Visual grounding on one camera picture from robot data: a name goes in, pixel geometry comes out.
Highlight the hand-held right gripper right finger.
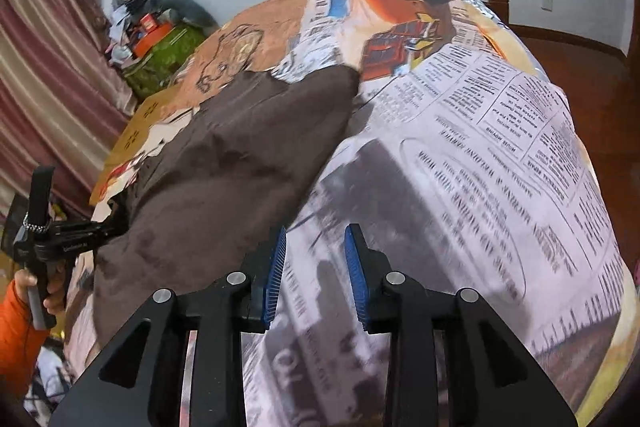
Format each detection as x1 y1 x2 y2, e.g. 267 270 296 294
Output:
344 223 578 427

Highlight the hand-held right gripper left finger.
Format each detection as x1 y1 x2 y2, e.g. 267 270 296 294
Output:
47 226 288 427

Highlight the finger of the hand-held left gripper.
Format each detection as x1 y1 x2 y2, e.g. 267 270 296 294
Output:
92 213 130 250

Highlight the brown shirt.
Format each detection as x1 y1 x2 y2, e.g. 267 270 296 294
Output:
92 66 362 360

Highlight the person's left forearm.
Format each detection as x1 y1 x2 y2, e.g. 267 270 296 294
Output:
0 279 51 400

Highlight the pile of clothes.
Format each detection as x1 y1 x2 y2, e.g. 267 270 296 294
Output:
105 0 161 68

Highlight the person's left hand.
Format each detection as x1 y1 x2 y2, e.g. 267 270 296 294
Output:
12 263 68 315

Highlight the wooden lap desk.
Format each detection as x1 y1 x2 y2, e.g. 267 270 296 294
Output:
89 88 187 204

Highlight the printed bed blanket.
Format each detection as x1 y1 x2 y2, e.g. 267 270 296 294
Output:
62 0 631 427

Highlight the striped red curtain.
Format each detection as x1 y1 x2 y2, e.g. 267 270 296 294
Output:
0 0 136 228

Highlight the orange box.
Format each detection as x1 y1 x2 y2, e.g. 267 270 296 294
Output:
132 24 173 58

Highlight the wooden bed post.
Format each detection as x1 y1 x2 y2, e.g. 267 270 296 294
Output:
486 0 511 28

